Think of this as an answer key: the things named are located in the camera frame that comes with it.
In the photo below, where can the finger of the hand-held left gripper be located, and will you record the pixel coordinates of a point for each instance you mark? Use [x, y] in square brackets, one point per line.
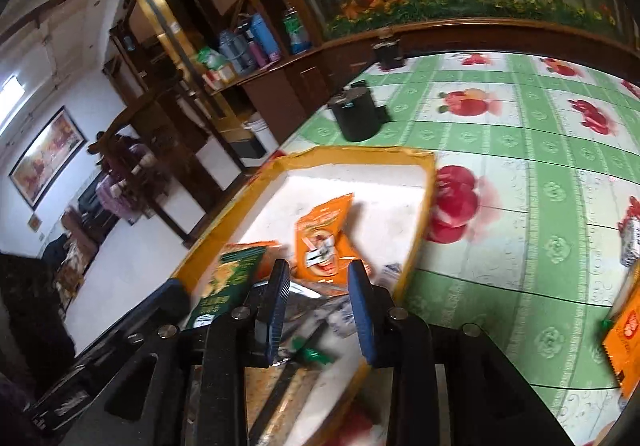
[160, 306]

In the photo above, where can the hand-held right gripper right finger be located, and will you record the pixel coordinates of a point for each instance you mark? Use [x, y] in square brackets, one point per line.
[362, 316]

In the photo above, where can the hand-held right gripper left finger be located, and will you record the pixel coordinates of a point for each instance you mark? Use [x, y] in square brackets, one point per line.
[275, 316]

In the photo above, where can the silver foil snack packet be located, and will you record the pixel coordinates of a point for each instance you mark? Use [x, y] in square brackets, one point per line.
[315, 301]

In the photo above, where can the long cracker packet orange ends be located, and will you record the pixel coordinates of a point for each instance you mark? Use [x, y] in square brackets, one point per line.
[300, 386]

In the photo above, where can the yellow-rimmed white tray box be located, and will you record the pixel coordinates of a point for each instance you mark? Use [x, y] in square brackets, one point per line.
[350, 186]

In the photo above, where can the yellow orange biscuit packet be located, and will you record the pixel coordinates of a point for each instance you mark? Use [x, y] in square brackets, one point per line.
[627, 341]

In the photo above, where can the clear packet of dark snack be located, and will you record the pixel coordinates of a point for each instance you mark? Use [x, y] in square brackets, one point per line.
[632, 241]

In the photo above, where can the small white wrapped snack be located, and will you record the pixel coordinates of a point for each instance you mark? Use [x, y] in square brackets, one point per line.
[390, 273]

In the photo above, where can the dark green snack packet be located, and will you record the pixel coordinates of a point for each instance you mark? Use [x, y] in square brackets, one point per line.
[230, 276]

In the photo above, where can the orange foil snack packet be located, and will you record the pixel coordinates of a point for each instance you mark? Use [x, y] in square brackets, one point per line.
[350, 246]

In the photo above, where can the orange round logo snack packet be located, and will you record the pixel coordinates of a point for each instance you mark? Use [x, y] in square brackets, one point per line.
[320, 236]

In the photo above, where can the wooden chair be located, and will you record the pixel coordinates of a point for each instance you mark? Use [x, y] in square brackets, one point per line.
[165, 150]

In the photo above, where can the green fruit print tablecloth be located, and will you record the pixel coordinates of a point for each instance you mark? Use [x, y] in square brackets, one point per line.
[500, 226]

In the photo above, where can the white bucket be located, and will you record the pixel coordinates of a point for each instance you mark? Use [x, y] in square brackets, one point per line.
[262, 135]

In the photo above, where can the large black metal cylinder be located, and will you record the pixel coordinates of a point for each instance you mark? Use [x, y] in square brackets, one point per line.
[357, 118]

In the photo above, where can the dark wooden display cabinet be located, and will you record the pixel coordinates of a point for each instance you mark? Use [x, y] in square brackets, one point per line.
[280, 90]

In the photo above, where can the small cardboard carton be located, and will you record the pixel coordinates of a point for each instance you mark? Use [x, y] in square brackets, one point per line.
[225, 75]

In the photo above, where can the green bag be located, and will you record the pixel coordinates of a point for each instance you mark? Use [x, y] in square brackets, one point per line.
[210, 60]

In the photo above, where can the pink bottle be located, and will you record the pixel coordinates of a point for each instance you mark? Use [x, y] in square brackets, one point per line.
[259, 54]

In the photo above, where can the small black metal cylinder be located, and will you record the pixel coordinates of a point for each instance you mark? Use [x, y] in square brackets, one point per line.
[390, 53]

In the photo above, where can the green label plastic bottle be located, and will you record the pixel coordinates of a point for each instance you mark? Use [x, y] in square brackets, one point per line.
[296, 33]

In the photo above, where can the dark thermos bottle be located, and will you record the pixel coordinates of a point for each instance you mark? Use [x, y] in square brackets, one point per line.
[245, 33]

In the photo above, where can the framed wall picture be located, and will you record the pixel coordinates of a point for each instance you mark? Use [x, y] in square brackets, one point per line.
[45, 160]

